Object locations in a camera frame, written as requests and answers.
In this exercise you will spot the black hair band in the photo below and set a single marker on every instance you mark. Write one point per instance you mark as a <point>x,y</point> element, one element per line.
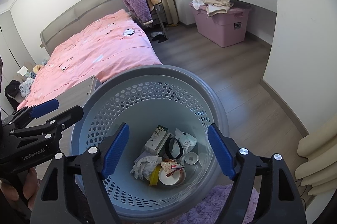
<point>167,147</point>

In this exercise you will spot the black metal chair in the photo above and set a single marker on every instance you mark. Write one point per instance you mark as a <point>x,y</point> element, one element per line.
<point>158,18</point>

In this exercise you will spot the purple quilted garment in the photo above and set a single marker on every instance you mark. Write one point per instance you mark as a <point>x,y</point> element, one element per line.
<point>134,0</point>

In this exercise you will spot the white cloth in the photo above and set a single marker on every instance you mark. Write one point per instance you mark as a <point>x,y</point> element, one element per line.
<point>197,4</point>

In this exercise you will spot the yellow plush toy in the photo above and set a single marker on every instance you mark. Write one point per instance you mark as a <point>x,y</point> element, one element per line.
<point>38,68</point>

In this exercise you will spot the white green carton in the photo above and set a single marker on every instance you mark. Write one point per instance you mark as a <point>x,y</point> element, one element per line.
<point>155,139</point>

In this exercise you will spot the grey upholstered bed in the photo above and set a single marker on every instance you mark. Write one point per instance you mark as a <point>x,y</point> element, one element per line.
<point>79,10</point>

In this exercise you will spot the beige cloth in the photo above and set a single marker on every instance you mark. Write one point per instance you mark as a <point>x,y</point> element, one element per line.
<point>216,1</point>

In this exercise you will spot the grey perforated waste basket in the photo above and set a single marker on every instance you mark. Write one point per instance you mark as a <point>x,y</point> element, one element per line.
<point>147,92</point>

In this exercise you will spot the red printed paper cup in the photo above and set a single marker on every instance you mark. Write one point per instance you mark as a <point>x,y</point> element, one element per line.
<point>171,179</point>

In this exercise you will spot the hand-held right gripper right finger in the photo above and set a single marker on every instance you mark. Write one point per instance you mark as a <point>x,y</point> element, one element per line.
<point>221,153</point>

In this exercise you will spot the yellow plastic lid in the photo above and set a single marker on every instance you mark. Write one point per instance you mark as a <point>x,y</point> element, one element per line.
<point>154,176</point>

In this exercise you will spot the pale blue clothes pile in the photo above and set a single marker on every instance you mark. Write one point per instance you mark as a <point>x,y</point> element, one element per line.
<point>26,85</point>

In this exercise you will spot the cardboard box with white paper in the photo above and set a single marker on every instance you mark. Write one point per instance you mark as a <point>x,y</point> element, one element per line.
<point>22,70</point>

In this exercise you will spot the person's left hand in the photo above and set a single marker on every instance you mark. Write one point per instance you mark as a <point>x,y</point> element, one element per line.
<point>30,184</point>

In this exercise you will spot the red strawberry snack wrapper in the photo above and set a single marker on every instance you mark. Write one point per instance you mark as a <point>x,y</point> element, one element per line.
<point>171,165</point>

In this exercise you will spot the dark socks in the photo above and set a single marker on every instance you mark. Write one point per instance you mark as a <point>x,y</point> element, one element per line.
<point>159,37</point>

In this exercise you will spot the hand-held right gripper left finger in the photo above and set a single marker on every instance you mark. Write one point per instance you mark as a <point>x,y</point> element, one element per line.
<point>115,150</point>

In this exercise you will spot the white paper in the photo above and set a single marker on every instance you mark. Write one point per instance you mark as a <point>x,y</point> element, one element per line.
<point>144,166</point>

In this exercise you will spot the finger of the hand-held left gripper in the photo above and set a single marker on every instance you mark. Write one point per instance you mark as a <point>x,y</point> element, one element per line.
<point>73,112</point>
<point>43,108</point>

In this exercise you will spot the pink storage box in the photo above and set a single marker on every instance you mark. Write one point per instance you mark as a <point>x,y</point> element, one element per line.
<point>223,29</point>

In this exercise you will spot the white wardrobe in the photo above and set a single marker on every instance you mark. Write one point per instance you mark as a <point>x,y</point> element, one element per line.
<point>10,37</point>

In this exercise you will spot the light blue wet wipes packet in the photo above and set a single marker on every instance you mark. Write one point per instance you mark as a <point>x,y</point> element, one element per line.
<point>185,141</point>

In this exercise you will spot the black clothing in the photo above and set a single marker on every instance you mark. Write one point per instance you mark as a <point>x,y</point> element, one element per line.
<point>11,88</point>

